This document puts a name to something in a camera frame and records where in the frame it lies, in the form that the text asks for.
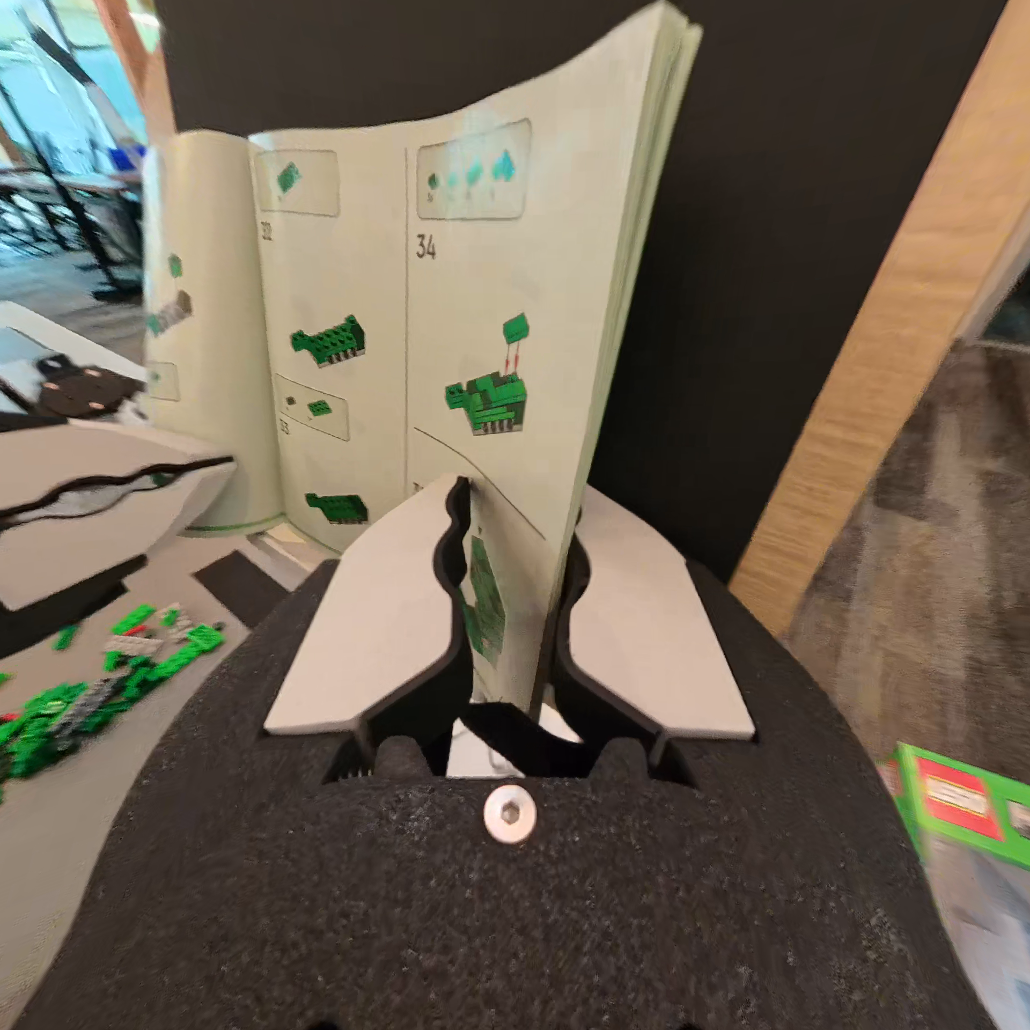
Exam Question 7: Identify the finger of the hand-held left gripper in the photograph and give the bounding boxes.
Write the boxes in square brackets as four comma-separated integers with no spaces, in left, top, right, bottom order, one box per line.
[0,465,233,657]
[0,417,236,523]

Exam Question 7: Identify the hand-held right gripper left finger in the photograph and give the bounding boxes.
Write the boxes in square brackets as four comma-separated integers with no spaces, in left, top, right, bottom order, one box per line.
[262,473,476,737]

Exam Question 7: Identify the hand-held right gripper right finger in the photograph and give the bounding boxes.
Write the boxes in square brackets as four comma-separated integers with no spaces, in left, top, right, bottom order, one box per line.
[547,483,759,741]

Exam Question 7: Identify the pale green instruction booklet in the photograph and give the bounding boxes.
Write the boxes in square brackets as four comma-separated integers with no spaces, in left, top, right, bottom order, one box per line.
[143,0,703,725]

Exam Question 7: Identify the black pad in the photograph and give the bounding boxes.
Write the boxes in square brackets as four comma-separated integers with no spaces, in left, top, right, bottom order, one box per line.
[192,554,292,630]

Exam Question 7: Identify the pile of green toy bricks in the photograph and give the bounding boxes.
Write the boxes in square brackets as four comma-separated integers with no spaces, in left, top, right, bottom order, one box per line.
[0,604,229,806]

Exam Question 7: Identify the black-legged table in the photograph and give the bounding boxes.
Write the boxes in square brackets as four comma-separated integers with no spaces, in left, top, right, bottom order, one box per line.
[0,165,148,303]

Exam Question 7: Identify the green toy brick box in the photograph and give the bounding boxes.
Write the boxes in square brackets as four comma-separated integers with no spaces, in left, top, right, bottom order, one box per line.
[879,740,1030,1030]

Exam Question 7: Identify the black partition panel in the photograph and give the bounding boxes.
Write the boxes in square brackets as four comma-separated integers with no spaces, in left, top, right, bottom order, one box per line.
[153,0,1011,584]

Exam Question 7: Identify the black bracket on white panel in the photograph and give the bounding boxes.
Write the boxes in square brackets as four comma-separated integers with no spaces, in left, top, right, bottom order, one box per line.
[0,300,150,431]

